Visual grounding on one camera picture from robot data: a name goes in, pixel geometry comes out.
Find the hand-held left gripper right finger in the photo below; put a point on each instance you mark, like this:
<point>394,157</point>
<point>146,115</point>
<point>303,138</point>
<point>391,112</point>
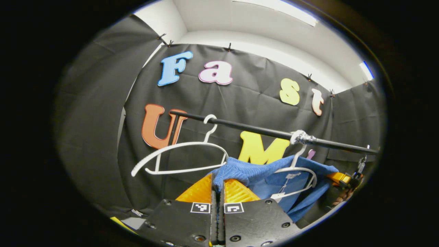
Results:
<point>253,223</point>

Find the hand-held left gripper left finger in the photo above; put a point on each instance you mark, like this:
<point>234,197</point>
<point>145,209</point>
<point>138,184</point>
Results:
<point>185,223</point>

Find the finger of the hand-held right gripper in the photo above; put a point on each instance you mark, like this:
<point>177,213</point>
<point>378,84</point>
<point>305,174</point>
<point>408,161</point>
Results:
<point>339,177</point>

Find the blue jacket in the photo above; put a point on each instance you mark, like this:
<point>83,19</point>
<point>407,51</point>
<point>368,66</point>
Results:
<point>260,178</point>

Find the white hanger with taped hook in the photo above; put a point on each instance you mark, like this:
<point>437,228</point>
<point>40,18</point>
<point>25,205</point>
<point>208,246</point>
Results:
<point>301,137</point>

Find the white plastic hanger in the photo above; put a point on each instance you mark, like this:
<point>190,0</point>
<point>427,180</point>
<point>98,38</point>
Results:
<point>178,145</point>

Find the black clothes rack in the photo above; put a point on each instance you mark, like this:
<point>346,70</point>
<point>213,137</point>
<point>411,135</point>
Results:
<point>253,129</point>

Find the small white plastic clip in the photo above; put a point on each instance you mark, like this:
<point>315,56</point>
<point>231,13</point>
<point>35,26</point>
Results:
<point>138,212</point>

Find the small ceiling light panel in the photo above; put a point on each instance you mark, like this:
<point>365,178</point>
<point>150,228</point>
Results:
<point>367,70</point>

